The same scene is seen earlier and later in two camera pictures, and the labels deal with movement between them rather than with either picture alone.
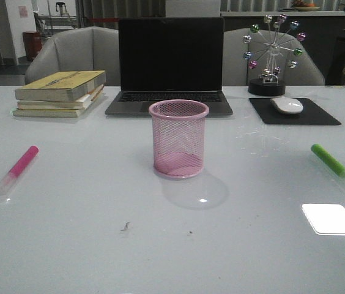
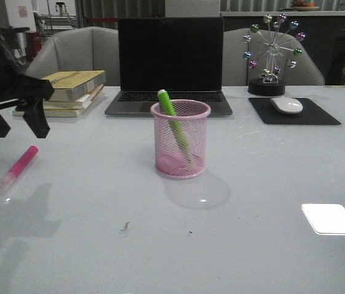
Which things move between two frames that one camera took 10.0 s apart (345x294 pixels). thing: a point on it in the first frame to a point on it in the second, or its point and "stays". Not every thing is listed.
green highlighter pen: [318, 149] to [176, 125]
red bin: [33, 44] stays
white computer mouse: [287, 105] stays
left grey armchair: [93, 48] stays
